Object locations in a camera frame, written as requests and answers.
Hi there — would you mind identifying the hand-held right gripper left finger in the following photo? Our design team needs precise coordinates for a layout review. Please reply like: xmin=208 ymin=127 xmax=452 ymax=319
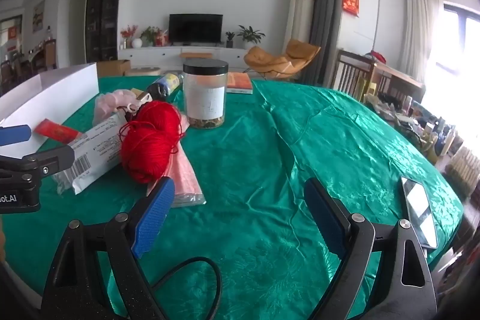
xmin=40 ymin=177 xmax=177 ymax=320

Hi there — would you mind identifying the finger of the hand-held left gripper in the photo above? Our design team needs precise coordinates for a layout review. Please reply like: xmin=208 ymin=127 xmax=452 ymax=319
xmin=0 ymin=145 xmax=76 ymax=184
xmin=0 ymin=124 xmax=32 ymax=147

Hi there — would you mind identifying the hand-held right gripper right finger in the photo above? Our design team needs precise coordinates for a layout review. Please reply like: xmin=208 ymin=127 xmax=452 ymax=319
xmin=304 ymin=178 xmax=437 ymax=320

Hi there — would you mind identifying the red foil packet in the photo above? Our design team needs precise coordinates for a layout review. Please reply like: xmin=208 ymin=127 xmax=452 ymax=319
xmin=33 ymin=118 xmax=82 ymax=143

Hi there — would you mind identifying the cotton swab packet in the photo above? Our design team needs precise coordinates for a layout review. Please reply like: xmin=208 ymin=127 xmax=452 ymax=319
xmin=55 ymin=117 xmax=133 ymax=196

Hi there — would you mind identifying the white cardboard box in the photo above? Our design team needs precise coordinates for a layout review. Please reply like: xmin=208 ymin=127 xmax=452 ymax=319
xmin=0 ymin=63 xmax=100 ymax=160

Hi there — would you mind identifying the pink cloth packet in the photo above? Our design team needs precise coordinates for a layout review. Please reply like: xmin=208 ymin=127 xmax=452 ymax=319
xmin=146 ymin=118 xmax=207 ymax=208

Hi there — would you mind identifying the pink plush scrunchie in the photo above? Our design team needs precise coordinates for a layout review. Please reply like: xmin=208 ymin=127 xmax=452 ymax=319
xmin=92 ymin=89 xmax=140 ymax=126

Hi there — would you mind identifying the red yarn ball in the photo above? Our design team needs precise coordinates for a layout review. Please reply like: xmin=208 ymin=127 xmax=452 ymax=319
xmin=119 ymin=100 xmax=189 ymax=184

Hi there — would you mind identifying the blue yellow roll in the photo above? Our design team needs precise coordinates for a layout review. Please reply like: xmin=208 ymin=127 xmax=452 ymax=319
xmin=143 ymin=72 xmax=185 ymax=104

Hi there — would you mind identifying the wooden dining set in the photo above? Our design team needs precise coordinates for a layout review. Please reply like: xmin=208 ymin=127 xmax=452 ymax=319
xmin=0 ymin=38 xmax=58 ymax=96

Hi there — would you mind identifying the green tablecloth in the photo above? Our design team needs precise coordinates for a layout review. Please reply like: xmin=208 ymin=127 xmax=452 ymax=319
xmin=37 ymin=74 xmax=464 ymax=320

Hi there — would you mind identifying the smartphone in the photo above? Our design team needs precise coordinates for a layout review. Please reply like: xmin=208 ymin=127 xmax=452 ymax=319
xmin=400 ymin=176 xmax=439 ymax=250

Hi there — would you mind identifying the brown cardboard box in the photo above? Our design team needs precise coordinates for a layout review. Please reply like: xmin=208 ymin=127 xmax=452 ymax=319
xmin=96 ymin=59 xmax=131 ymax=78

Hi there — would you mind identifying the oval wooden board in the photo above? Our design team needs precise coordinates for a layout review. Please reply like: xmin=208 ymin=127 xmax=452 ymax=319
xmin=125 ymin=67 xmax=162 ymax=77

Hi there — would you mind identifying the clear jar black lid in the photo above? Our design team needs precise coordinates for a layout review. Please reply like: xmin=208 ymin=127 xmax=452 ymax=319
xmin=182 ymin=59 xmax=229 ymax=132

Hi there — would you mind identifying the clutter of small items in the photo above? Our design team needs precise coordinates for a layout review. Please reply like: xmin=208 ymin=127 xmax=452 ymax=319
xmin=363 ymin=80 xmax=466 ymax=165

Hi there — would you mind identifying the red flower bouquet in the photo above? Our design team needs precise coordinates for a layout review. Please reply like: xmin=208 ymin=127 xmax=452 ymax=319
xmin=119 ymin=25 xmax=138 ymax=49

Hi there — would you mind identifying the white television cabinet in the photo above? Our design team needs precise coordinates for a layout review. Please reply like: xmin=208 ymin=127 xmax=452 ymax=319
xmin=118 ymin=46 xmax=256 ymax=70

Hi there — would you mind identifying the wooden slatted chair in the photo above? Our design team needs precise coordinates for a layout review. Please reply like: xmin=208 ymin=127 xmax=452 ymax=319
xmin=329 ymin=49 xmax=376 ymax=96

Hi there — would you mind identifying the bushy green potted plant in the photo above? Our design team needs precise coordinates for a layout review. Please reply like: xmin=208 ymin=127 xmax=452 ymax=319
xmin=140 ymin=26 xmax=162 ymax=46

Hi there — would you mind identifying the dark glass display cabinet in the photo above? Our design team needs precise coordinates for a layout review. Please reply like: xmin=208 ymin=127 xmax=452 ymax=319
xmin=85 ymin=0 xmax=127 ymax=63

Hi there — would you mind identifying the wooden side table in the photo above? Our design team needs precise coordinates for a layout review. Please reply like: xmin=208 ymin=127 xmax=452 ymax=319
xmin=369 ymin=61 xmax=427 ymax=104

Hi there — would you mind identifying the orange book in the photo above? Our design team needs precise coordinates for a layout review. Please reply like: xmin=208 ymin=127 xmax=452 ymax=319
xmin=226 ymin=72 xmax=254 ymax=95

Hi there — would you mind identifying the orange lounge chair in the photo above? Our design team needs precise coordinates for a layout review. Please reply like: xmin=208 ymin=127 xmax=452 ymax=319
xmin=243 ymin=38 xmax=322 ymax=81

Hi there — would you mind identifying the wooden bench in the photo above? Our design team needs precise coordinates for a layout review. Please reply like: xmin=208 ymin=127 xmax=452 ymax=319
xmin=179 ymin=51 xmax=211 ymax=61

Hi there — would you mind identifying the black television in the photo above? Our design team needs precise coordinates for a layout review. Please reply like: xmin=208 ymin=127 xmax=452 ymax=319
xmin=168 ymin=13 xmax=223 ymax=45

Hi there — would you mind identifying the large leafy potted plant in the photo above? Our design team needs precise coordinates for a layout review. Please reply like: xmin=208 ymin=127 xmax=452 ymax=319
xmin=238 ymin=25 xmax=266 ymax=50

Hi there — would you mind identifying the grey curtain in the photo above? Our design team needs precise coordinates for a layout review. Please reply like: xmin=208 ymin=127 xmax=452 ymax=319
xmin=307 ymin=0 xmax=339 ymax=85

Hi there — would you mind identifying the covered standing air conditioner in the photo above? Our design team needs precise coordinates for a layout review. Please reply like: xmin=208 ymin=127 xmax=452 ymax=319
xmin=282 ymin=0 xmax=314 ymax=51

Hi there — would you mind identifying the black cable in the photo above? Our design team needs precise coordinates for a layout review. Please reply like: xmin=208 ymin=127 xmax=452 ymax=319
xmin=149 ymin=256 xmax=223 ymax=320

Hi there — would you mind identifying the wall painting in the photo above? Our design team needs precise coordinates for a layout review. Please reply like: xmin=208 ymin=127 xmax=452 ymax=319
xmin=32 ymin=0 xmax=46 ymax=34

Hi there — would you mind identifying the red wall hanging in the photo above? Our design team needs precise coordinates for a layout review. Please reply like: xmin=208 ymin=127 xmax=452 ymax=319
xmin=341 ymin=0 xmax=360 ymax=18

